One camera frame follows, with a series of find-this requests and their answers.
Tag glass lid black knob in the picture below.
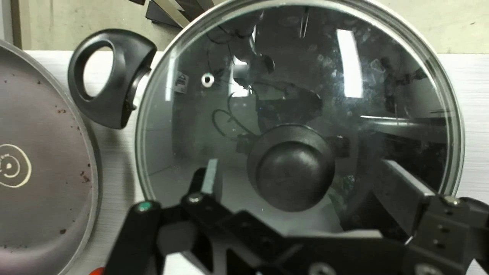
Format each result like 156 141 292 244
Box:
133 0 466 241

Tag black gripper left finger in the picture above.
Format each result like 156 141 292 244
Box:
104 157 307 275

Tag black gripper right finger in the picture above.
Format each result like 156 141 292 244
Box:
376 158 489 275

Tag black frying pan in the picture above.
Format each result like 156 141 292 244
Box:
0 37 101 275

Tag black pot loop handles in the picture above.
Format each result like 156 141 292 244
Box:
65 27 159 129

